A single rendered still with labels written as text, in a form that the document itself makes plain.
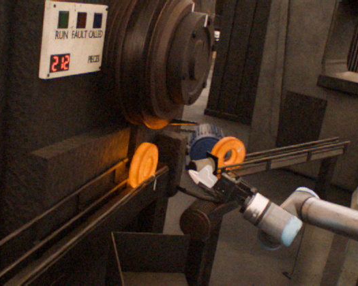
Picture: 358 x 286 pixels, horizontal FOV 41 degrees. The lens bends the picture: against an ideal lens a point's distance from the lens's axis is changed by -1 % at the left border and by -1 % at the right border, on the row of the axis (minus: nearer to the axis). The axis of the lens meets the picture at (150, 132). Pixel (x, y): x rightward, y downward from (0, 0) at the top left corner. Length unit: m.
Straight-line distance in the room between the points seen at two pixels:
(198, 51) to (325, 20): 2.72
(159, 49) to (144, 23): 0.08
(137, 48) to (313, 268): 1.32
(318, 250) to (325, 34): 2.27
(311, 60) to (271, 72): 0.36
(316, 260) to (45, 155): 1.37
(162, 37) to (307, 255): 1.24
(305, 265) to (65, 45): 1.46
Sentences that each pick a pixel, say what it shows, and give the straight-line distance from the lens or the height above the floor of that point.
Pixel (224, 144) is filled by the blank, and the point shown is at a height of 0.76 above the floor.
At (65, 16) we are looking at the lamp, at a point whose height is 1.21.
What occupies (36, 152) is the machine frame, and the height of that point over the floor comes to 0.87.
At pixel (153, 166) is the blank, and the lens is 1.64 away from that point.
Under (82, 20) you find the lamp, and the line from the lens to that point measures 1.25.
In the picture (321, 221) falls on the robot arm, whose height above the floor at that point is 0.70.
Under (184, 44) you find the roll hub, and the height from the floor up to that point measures 1.17.
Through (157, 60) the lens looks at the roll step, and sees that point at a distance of 1.34.
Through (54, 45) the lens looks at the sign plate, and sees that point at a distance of 1.18.
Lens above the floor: 1.29
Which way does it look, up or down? 16 degrees down
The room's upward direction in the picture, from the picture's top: 9 degrees clockwise
